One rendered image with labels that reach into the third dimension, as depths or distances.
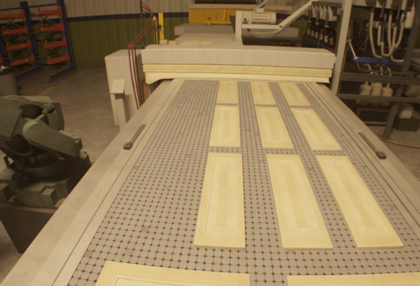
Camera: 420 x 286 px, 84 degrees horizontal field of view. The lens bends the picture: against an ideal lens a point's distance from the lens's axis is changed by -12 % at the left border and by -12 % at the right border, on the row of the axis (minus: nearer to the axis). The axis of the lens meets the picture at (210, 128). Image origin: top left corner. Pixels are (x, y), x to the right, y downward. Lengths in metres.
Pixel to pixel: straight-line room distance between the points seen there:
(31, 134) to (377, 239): 1.72
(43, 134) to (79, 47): 7.08
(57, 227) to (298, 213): 1.03
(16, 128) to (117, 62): 2.33
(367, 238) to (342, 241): 0.10
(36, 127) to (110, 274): 0.93
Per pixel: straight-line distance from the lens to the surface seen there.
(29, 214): 2.09
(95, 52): 8.37
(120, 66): 3.75
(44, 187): 1.95
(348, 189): 1.41
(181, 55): 3.09
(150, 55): 3.18
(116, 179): 1.42
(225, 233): 1.06
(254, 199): 1.25
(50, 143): 1.67
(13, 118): 1.63
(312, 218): 1.20
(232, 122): 1.91
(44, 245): 1.25
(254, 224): 1.13
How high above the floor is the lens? 1.69
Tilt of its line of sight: 26 degrees down
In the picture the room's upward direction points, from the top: straight up
